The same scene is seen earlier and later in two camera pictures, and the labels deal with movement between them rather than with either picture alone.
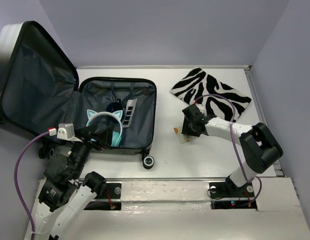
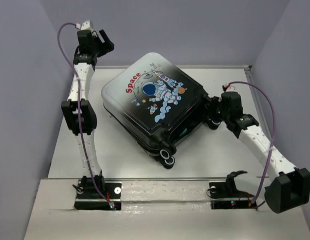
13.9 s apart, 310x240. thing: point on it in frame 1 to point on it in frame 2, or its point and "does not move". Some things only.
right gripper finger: [186, 126] to [213, 105]
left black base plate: [112, 191] does not move
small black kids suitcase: [37, 90] to [157, 103]
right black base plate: [228, 190] does not move
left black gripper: [104, 135] to [107, 46]
